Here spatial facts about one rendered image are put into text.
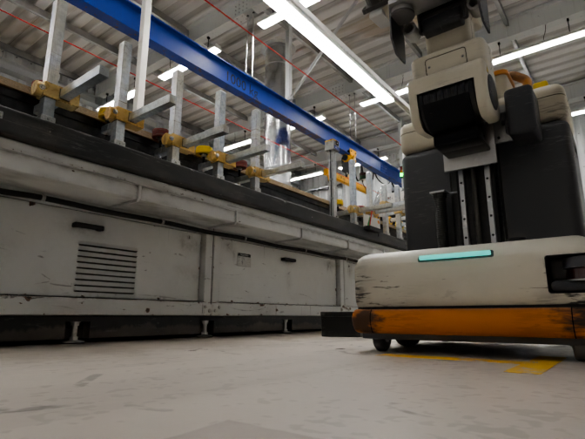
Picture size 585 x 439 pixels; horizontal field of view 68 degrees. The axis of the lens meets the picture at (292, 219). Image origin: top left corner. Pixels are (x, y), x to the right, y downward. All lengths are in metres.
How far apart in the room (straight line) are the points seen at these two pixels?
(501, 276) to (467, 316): 0.13
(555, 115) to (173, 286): 1.63
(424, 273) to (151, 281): 1.23
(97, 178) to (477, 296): 1.27
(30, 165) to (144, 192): 0.40
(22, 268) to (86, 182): 0.37
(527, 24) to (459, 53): 7.29
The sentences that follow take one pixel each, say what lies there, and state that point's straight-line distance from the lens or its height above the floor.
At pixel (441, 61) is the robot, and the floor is 0.85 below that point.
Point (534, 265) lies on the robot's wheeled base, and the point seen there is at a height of 0.21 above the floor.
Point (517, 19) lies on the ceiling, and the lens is 8.82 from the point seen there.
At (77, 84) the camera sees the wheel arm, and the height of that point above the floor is 0.80.
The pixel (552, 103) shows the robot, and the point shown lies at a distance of 1.60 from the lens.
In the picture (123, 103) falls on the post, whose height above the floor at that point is 0.87.
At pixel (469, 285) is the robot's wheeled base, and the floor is 0.17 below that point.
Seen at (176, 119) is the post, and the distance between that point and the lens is 1.92.
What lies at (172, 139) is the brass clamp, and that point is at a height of 0.80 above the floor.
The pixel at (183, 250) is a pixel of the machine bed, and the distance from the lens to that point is 2.13.
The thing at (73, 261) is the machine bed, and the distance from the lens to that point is 1.85.
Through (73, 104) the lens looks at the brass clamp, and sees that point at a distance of 1.67.
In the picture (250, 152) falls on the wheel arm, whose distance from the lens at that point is 1.95.
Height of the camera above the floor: 0.10
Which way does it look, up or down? 13 degrees up
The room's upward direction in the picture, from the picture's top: straight up
